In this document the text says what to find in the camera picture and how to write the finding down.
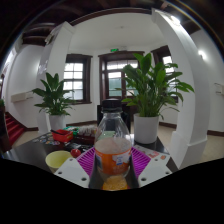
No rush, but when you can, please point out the large potted plant white pot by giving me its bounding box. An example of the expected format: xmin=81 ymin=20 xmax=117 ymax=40
xmin=120 ymin=52 xmax=195 ymax=145

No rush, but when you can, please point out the short white wall unit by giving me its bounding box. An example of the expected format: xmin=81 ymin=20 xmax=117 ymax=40
xmin=214 ymin=82 xmax=224 ymax=97

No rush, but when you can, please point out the narrow dark-framed window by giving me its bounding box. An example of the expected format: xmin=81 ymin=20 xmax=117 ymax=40
xmin=150 ymin=46 xmax=178 ymax=98

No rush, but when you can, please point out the red box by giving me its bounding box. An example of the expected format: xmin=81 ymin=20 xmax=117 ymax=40
xmin=50 ymin=128 xmax=74 ymax=144

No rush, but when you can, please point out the sheet of colourful round stickers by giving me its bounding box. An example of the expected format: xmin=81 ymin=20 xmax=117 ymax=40
xmin=32 ymin=132 xmax=63 ymax=146

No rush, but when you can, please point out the red carpeted staircase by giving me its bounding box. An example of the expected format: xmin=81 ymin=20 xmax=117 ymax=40
xmin=3 ymin=111 xmax=26 ymax=144

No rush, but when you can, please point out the wide dark-framed window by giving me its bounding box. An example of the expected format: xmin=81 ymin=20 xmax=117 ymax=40
xmin=63 ymin=54 xmax=93 ymax=104

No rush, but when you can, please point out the small red ball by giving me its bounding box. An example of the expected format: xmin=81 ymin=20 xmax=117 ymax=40
xmin=70 ymin=148 xmax=82 ymax=159

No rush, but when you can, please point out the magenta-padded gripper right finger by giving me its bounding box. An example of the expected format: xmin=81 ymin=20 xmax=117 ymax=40
xmin=129 ymin=146 xmax=173 ymax=188

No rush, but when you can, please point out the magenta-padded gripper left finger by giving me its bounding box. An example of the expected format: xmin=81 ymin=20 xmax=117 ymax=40
xmin=53 ymin=147 xmax=98 ymax=190

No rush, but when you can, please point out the small potted plant white pot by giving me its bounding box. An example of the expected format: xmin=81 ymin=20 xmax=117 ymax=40
xmin=32 ymin=72 xmax=77 ymax=132

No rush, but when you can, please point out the dark wooden glazed door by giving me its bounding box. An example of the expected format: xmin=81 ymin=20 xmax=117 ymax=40
xmin=98 ymin=50 xmax=146 ymax=104

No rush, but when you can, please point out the long white wall unit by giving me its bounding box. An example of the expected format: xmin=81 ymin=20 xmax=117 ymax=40
xmin=10 ymin=90 xmax=34 ymax=103

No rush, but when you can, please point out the orange drink plastic bottle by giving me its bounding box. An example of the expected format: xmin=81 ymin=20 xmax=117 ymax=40
xmin=93 ymin=98 xmax=133 ymax=192

